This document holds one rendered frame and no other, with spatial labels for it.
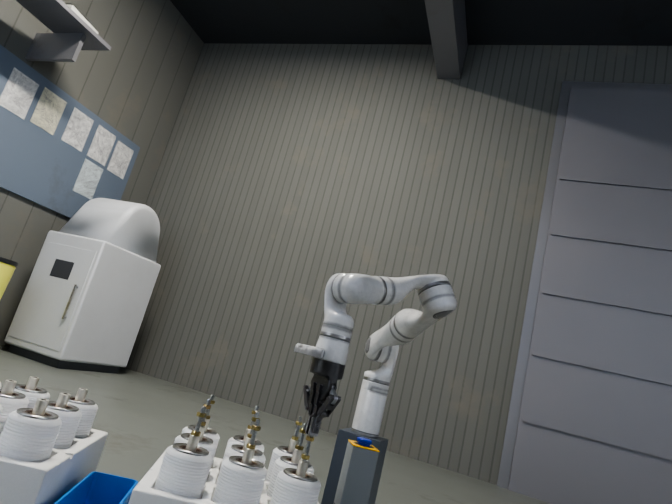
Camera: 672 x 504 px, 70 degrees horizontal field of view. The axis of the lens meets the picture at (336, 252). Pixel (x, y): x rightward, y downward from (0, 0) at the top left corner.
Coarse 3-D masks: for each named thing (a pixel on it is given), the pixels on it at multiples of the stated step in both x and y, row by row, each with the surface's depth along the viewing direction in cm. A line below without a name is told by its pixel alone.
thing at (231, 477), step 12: (228, 468) 97; (240, 468) 96; (264, 468) 100; (228, 480) 96; (240, 480) 95; (252, 480) 96; (264, 480) 99; (216, 492) 97; (228, 492) 95; (240, 492) 95; (252, 492) 96
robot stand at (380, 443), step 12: (348, 432) 153; (336, 444) 153; (372, 444) 150; (384, 444) 157; (336, 456) 152; (384, 456) 160; (336, 468) 151; (336, 480) 150; (324, 492) 150; (372, 492) 151
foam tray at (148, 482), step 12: (156, 468) 105; (216, 468) 118; (144, 480) 96; (216, 480) 114; (132, 492) 89; (144, 492) 90; (156, 492) 91; (168, 492) 92; (204, 492) 98; (264, 492) 108
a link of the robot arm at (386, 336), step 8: (392, 320) 146; (384, 328) 152; (392, 328) 146; (376, 336) 158; (384, 336) 151; (392, 336) 147; (400, 336) 144; (368, 344) 163; (376, 344) 156; (384, 344) 152; (392, 344) 150; (400, 344) 149; (368, 352) 162; (376, 352) 158
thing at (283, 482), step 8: (280, 472) 101; (280, 480) 99; (288, 480) 98; (296, 480) 98; (280, 488) 98; (288, 488) 97; (296, 488) 97; (304, 488) 97; (312, 488) 98; (272, 496) 100; (280, 496) 97; (288, 496) 97; (296, 496) 97; (304, 496) 97; (312, 496) 98
